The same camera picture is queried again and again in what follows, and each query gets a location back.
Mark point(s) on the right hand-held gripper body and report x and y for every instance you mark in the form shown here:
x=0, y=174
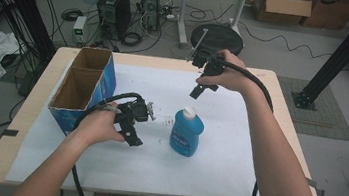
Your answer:
x=214, y=66

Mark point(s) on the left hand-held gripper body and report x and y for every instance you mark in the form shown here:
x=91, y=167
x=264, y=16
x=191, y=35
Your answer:
x=133, y=113

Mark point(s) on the blue bottle with white cap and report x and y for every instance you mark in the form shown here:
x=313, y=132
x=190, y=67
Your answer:
x=187, y=133

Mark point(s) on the blue cardboard box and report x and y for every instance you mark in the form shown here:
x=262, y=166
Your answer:
x=77, y=89

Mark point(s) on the person's right hand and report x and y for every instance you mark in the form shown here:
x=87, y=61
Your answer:
x=235, y=77

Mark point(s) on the person's left hand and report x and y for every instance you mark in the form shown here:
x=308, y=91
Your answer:
x=98, y=125

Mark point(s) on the grey metal rod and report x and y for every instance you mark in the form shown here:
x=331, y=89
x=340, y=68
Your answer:
x=199, y=44

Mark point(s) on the black round stool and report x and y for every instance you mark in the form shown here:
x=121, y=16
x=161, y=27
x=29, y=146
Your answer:
x=223, y=37

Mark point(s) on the white table mat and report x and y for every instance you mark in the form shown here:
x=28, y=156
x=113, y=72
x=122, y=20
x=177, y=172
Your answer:
x=153, y=169

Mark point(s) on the small black computer tower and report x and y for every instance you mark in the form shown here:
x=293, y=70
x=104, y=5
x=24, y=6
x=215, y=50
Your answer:
x=150, y=6

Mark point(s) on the open brown cardboard box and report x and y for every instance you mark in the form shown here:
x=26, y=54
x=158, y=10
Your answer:
x=282, y=7

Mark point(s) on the large black computer tower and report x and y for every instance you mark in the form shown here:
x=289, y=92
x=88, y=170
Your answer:
x=114, y=11

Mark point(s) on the white power supply unit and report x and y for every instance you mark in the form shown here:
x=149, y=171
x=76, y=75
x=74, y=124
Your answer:
x=79, y=29

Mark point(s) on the grey floor mat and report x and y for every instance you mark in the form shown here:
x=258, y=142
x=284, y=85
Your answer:
x=324, y=123

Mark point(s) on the black tape strip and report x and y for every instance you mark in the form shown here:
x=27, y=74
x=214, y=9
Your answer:
x=315, y=187
x=7, y=133

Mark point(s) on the closed brown cardboard box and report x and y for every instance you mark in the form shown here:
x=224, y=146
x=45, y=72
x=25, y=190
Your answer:
x=332, y=11

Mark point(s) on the black aluminium post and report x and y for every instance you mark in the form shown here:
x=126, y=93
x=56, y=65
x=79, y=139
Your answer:
x=346, y=48

